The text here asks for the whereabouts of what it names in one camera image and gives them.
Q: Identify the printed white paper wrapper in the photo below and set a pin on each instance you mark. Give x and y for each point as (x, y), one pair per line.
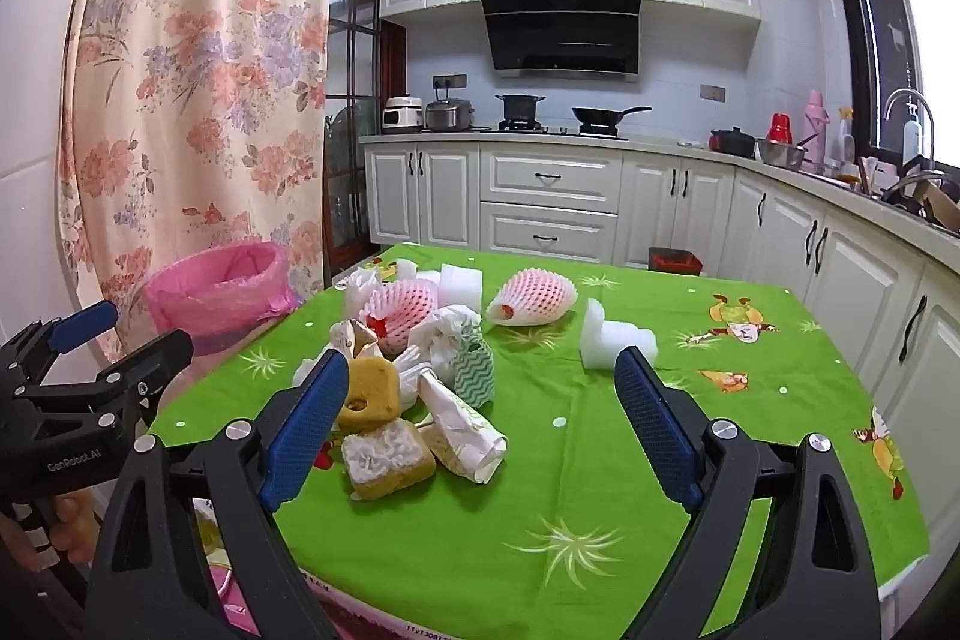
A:
(465, 441)

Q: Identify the white lower cabinets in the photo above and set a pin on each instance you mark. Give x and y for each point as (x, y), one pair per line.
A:
(551, 205)

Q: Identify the silver pressure cooker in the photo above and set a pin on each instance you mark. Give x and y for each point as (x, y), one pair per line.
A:
(448, 115)

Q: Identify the gas stove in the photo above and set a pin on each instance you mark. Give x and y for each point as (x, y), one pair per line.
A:
(559, 130)

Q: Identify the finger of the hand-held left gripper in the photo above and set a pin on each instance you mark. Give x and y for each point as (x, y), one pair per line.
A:
(150, 351)
(82, 321)

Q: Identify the pink thermos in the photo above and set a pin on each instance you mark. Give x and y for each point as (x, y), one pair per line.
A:
(815, 123)

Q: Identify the red and black box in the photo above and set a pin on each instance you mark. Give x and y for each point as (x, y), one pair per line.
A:
(675, 261)

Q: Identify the wooden glass door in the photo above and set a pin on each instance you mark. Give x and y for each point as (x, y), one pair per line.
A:
(352, 10)

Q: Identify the black stock pot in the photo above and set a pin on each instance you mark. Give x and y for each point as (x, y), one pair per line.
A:
(520, 109)

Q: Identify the pink foam fruit net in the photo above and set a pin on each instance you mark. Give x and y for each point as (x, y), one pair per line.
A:
(401, 314)
(536, 295)

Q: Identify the yellow sponge with white top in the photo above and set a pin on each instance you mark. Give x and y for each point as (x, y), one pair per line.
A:
(390, 460)

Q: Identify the green printed tablecloth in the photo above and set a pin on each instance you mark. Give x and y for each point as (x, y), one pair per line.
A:
(600, 475)

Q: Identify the chrome faucet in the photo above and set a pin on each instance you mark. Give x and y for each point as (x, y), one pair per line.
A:
(930, 119)

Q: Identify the grey wall outlet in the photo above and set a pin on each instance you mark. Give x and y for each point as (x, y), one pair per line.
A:
(449, 82)
(712, 93)

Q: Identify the pink trash bin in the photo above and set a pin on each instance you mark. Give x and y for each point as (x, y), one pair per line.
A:
(217, 287)

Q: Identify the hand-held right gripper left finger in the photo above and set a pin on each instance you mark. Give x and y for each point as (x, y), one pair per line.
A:
(307, 430)

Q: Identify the white tissue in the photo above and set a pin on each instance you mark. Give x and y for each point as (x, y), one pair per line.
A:
(409, 377)

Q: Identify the floral curtain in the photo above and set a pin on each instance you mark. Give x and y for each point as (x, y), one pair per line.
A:
(202, 48)

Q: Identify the white rice cooker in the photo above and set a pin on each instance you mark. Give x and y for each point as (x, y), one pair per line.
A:
(403, 117)

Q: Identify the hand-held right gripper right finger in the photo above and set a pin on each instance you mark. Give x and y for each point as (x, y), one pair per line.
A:
(660, 430)

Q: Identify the black frying pan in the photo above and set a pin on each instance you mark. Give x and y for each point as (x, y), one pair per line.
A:
(596, 117)

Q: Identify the person's left hand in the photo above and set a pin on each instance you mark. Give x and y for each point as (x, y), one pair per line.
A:
(75, 524)

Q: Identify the dish rack with dishes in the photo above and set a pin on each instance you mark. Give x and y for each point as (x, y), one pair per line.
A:
(922, 197)

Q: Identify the white spray bottle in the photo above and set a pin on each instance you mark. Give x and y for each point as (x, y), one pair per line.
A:
(847, 141)

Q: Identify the green wavy cloth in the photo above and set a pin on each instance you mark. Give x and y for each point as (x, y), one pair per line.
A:
(476, 377)

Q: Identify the white foam packing piece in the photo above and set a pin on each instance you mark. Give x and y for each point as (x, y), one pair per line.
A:
(459, 287)
(622, 340)
(406, 270)

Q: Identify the red kettle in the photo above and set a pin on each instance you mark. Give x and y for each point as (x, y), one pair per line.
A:
(780, 129)

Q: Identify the yellow sponge with hole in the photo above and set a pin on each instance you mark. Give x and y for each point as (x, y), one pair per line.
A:
(382, 385)

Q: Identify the steel bowl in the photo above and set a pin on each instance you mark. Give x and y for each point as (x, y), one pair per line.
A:
(781, 154)

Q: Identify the black clay pot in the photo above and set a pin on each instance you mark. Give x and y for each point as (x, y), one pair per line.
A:
(733, 143)

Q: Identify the dark framed window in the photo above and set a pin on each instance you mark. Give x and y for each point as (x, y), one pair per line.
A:
(862, 25)

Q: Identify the black range hood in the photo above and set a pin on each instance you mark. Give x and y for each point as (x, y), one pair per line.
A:
(559, 29)

